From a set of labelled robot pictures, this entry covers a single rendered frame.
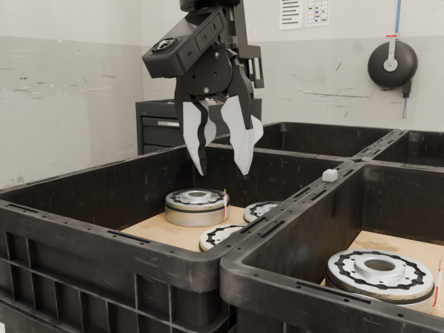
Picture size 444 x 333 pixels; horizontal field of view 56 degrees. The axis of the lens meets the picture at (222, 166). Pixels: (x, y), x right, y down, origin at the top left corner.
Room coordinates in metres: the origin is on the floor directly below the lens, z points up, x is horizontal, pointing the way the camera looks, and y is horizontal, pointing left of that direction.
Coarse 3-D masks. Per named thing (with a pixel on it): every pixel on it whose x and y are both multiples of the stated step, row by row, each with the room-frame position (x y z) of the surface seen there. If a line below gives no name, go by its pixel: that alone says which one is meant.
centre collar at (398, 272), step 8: (360, 256) 0.41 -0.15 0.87; (368, 256) 0.41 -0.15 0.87; (376, 256) 0.41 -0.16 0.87; (384, 256) 0.41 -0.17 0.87; (360, 264) 0.39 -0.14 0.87; (384, 264) 0.41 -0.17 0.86; (392, 264) 0.40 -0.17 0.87; (400, 264) 0.39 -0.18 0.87; (360, 272) 0.39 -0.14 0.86; (368, 272) 0.38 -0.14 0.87; (376, 272) 0.38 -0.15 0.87; (384, 272) 0.38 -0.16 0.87; (392, 272) 0.38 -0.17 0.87; (400, 272) 0.38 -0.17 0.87
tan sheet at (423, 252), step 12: (360, 240) 0.54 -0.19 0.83; (372, 240) 0.54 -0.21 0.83; (384, 240) 0.54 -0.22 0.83; (396, 240) 0.54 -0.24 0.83; (408, 240) 0.54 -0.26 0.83; (396, 252) 0.50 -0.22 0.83; (408, 252) 0.50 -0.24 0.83; (420, 252) 0.50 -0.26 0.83; (432, 252) 0.50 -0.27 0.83; (432, 264) 0.47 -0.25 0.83; (432, 312) 0.37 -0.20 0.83
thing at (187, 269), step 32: (128, 160) 0.61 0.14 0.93; (320, 160) 0.62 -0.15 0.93; (0, 192) 0.44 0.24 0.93; (0, 224) 0.39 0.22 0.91; (32, 224) 0.36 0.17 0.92; (64, 224) 0.34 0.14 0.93; (256, 224) 0.35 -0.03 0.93; (96, 256) 0.32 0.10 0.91; (128, 256) 0.30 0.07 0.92; (160, 256) 0.29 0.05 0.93; (192, 256) 0.28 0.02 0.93; (192, 288) 0.27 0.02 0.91
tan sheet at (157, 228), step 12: (156, 216) 0.64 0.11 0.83; (240, 216) 0.64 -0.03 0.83; (132, 228) 0.59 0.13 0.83; (144, 228) 0.59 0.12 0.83; (156, 228) 0.59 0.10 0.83; (168, 228) 0.59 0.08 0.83; (180, 228) 0.59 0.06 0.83; (192, 228) 0.59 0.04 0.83; (204, 228) 0.59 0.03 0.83; (156, 240) 0.54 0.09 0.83; (168, 240) 0.54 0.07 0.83; (180, 240) 0.54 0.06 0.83; (192, 240) 0.54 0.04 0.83
